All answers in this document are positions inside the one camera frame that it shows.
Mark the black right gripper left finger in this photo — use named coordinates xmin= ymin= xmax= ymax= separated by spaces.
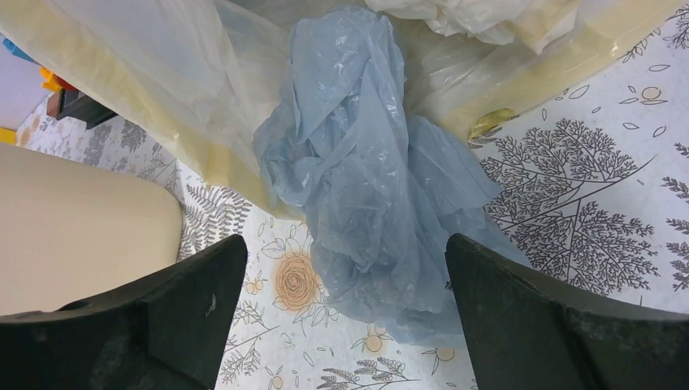
xmin=1 ymin=235 xmax=248 ymax=389

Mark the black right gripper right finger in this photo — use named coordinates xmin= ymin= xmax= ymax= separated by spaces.
xmin=446 ymin=234 xmax=688 ymax=389

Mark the blue plastic trash bag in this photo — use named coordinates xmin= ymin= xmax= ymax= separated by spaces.
xmin=253 ymin=6 xmax=527 ymax=348

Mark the beige plastic trash bin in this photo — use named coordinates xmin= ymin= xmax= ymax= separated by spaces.
xmin=1 ymin=144 xmax=182 ymax=314

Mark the black white checkerboard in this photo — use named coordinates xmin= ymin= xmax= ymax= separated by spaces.
xmin=46 ymin=89 xmax=118 ymax=129

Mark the large translucent yellow bag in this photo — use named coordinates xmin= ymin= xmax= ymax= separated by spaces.
xmin=1 ymin=1 xmax=680 ymax=218

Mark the yellow toy block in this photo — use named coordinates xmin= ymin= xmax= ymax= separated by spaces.
xmin=39 ymin=67 xmax=62 ymax=93

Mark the white crumpled bag inside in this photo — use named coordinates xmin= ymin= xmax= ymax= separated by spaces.
xmin=366 ymin=0 xmax=579 ymax=55

